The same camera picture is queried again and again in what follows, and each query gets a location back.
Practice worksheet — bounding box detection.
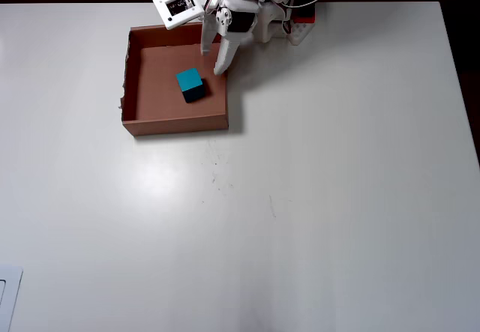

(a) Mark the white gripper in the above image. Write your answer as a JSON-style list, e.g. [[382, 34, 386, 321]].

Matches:
[[199, 0, 262, 77]]

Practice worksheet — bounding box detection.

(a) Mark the blue cube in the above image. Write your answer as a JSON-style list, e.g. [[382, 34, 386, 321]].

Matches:
[[175, 67, 206, 104]]

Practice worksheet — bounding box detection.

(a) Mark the brown cardboard box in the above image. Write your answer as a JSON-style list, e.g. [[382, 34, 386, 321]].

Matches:
[[118, 22, 230, 137]]

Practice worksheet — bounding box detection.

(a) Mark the red controller board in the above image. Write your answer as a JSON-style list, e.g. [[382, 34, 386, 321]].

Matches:
[[291, 4, 317, 25]]

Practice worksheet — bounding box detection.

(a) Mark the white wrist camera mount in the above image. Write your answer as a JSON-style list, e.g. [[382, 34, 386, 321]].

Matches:
[[152, 0, 206, 31]]

